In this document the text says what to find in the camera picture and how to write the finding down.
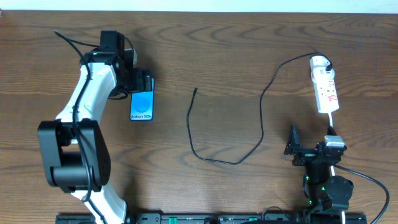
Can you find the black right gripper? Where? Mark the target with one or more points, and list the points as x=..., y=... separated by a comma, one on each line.
x=306, y=156

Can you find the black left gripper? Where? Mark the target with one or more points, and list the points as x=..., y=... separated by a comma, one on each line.
x=144, y=82

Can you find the blue Galaxy smartphone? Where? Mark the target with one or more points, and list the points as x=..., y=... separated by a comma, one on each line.
x=142, y=105

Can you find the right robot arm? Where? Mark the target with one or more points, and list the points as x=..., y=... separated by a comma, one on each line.
x=328, y=193

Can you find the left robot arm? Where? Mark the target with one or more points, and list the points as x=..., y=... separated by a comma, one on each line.
x=73, y=149

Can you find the white charger plug adapter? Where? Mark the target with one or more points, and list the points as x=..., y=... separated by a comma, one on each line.
x=320, y=61

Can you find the white power strip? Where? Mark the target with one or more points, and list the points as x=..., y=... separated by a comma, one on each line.
x=325, y=90

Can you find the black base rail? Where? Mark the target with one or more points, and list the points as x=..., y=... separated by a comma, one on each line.
x=273, y=217

